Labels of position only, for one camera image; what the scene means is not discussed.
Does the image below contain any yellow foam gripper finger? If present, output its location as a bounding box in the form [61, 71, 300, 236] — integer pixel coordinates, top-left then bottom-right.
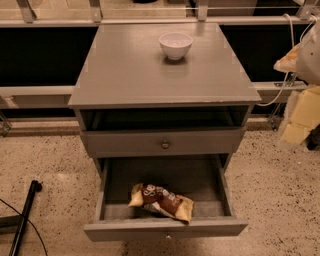
[273, 44, 300, 73]
[279, 84, 320, 147]

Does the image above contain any brown chip bag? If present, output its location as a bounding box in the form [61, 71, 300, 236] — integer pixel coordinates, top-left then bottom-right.
[128, 183, 194, 223]

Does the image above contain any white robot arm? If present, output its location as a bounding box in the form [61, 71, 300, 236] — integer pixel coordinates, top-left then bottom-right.
[274, 21, 320, 144]

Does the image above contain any open grey middle drawer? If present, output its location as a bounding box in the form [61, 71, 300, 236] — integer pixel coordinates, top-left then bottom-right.
[84, 155, 247, 241]

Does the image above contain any closed grey top drawer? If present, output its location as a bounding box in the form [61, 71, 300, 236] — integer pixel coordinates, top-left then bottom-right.
[81, 128, 245, 158]

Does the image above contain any round top drawer knob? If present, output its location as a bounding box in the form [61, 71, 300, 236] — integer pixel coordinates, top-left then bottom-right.
[161, 141, 170, 149]

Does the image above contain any grey wooden drawer cabinet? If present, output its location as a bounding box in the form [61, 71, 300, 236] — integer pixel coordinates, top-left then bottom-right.
[67, 22, 262, 178]

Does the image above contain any white ceramic bowl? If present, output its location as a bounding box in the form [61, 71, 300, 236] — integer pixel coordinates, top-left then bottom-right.
[159, 32, 193, 60]

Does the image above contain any black stand leg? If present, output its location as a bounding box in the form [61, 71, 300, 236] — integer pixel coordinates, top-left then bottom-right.
[0, 180, 42, 256]

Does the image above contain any white hanging cable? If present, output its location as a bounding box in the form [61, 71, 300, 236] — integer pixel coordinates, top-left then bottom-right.
[256, 13, 319, 108]

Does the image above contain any metal railing frame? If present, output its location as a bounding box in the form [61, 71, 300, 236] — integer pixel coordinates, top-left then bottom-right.
[0, 0, 320, 138]

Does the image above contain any black floor cable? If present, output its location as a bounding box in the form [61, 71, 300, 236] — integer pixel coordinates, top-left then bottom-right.
[0, 198, 49, 256]

